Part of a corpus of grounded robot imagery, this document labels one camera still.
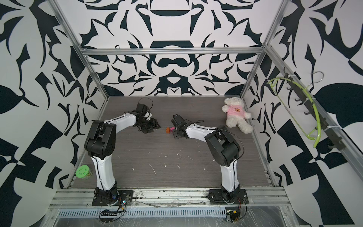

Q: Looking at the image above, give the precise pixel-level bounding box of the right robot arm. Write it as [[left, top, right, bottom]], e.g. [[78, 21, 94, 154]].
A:
[[171, 114, 241, 198]]

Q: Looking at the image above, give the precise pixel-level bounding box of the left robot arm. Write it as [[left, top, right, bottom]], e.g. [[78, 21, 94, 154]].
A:
[[84, 103, 160, 205]]

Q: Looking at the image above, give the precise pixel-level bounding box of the white teddy bear pink shirt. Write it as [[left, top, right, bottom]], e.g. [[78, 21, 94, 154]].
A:
[[222, 97, 253, 134]]

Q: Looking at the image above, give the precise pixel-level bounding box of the white vent grille strip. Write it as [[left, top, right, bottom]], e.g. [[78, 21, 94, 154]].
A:
[[58, 207, 226, 218]]

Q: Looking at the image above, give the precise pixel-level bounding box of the black connector box right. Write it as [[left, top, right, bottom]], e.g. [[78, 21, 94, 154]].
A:
[[226, 210, 241, 223]]

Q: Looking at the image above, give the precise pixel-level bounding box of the black connector box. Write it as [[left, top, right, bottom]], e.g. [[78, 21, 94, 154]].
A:
[[98, 210, 119, 224], [226, 210, 241, 223]]

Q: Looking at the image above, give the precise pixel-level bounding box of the black connector box left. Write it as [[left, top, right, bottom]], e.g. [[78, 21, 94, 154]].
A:
[[98, 210, 119, 224]]

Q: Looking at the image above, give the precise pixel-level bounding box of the green clothes hanger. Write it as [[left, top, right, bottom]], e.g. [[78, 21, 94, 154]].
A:
[[268, 77, 316, 140]]

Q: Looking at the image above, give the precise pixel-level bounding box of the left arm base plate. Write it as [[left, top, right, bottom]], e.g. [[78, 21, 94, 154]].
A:
[[92, 188, 134, 207]]

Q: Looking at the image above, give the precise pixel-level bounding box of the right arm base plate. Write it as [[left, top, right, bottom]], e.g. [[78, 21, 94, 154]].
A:
[[207, 188, 249, 205]]

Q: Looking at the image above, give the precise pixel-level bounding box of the black wall hook rack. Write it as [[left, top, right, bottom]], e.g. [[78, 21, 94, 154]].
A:
[[283, 69, 346, 151]]

